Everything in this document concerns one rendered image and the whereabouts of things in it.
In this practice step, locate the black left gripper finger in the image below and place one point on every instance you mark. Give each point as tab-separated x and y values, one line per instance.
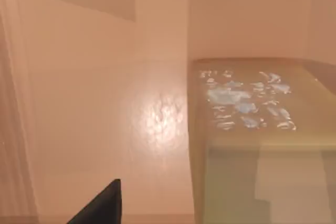
105	208

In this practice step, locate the salmon-coloured shallow box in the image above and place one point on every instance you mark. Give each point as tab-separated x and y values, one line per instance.
99	82

